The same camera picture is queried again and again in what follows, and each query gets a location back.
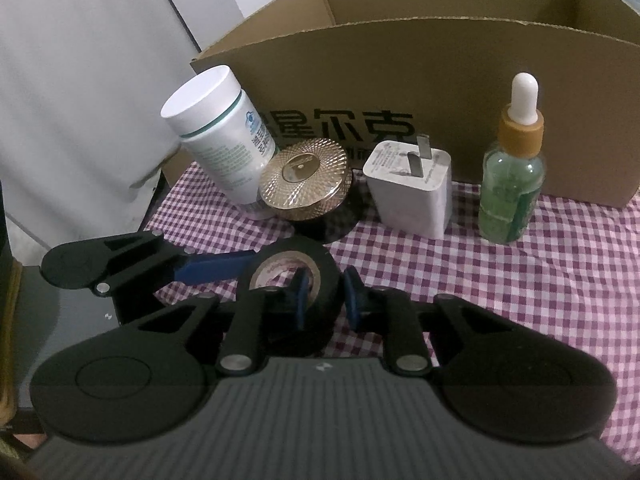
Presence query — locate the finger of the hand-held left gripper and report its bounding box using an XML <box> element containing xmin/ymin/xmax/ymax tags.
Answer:
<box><xmin>95</xmin><ymin>230</ymin><xmax>266</xmax><ymax>296</ymax></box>

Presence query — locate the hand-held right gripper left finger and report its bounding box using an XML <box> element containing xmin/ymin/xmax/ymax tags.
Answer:
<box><xmin>135</xmin><ymin>267</ymin><xmax>309</xmax><ymax>376</ymax></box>

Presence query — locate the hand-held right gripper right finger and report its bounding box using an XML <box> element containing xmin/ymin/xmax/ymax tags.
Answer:
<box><xmin>342</xmin><ymin>267</ymin><xmax>507</xmax><ymax>377</ymax></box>

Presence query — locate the black tape roll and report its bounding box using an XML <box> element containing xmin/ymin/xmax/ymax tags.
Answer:
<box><xmin>237</xmin><ymin>237</ymin><xmax>346</xmax><ymax>358</ymax></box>

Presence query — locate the white plastic pill bottle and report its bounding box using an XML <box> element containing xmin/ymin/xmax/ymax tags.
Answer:
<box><xmin>160</xmin><ymin>65</ymin><xmax>277</xmax><ymax>213</ymax></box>

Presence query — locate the green glass dropper bottle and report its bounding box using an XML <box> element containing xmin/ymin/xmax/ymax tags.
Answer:
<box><xmin>477</xmin><ymin>72</ymin><xmax>547</xmax><ymax>246</ymax></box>

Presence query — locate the brown cardboard box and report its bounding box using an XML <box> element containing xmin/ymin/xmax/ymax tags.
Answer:
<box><xmin>190</xmin><ymin>0</ymin><xmax>640</xmax><ymax>208</ymax></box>

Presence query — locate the white charger plug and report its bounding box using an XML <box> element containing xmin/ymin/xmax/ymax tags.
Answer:
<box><xmin>362</xmin><ymin>135</ymin><xmax>452</xmax><ymax>240</ymax></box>

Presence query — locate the gold lid jar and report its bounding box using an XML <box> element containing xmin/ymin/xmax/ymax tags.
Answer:
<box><xmin>257</xmin><ymin>141</ymin><xmax>357</xmax><ymax>241</ymax></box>

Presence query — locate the purple checkered tablecloth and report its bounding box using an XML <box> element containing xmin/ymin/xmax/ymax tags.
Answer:
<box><xmin>142</xmin><ymin>160</ymin><xmax>640</xmax><ymax>461</ymax></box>

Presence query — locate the grey curtain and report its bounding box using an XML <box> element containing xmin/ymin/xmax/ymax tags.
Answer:
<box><xmin>0</xmin><ymin>0</ymin><xmax>201</xmax><ymax>266</ymax></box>

